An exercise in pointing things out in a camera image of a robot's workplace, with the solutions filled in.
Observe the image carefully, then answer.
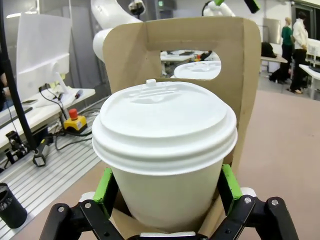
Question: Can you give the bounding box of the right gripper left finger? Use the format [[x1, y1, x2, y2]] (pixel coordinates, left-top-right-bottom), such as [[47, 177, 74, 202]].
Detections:
[[47, 167, 131, 240]]

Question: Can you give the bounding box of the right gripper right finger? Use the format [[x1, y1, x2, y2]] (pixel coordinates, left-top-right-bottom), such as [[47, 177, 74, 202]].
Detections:
[[212, 163, 300, 240]]

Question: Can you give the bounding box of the white paper cup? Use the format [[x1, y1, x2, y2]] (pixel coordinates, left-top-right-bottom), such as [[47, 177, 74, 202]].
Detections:
[[111, 159, 224, 232]]

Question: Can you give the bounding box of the brown cardboard cup carrier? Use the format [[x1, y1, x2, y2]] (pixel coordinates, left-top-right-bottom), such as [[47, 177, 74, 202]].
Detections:
[[102, 16, 262, 240]]

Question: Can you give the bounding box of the white plastic cup lid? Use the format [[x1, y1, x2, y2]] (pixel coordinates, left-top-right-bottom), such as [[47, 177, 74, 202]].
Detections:
[[173, 61, 223, 81], [91, 78, 239, 176]]

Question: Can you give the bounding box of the person in green top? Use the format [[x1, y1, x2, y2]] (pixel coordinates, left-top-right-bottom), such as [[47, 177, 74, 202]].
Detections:
[[281, 16, 296, 85]]

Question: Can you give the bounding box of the black bag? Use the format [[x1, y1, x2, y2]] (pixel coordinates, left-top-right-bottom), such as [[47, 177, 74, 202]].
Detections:
[[260, 41, 277, 59]]

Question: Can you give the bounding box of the person in white top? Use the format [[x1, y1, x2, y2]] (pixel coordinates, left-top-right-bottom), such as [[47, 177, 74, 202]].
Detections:
[[289, 11, 310, 95]]

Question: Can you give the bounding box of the black cylindrical holder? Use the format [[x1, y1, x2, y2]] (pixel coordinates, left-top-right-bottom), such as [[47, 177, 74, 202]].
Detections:
[[0, 182, 29, 230]]

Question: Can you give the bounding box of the black silver stand foot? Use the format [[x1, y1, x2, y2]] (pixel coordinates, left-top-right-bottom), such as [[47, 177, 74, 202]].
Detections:
[[32, 138, 50, 168]]

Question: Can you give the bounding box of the white background table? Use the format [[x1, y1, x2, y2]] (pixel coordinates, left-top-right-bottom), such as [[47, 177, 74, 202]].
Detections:
[[298, 63, 320, 101]]

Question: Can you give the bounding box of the black clamp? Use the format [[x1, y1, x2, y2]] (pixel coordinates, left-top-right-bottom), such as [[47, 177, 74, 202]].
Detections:
[[4, 130, 29, 165]]

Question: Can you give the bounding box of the yellow emergency stop button box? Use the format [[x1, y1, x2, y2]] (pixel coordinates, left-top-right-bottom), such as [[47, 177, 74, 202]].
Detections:
[[63, 108, 89, 133]]

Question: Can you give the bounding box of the white computer monitor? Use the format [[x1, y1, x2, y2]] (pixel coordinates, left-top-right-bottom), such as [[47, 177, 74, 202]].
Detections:
[[16, 12, 74, 95]]

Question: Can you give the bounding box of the black cable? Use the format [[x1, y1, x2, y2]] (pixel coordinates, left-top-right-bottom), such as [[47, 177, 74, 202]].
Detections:
[[38, 84, 94, 152]]

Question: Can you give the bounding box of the black camera stand pole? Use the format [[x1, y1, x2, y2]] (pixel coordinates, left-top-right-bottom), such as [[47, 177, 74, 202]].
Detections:
[[0, 0, 39, 155]]

